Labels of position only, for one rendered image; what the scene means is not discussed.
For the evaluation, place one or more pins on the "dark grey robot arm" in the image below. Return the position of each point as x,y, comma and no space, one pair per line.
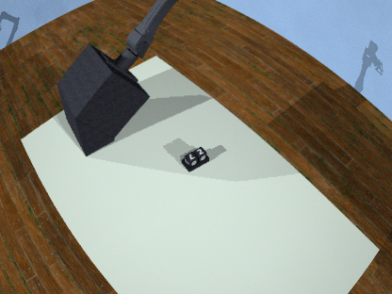
140,38

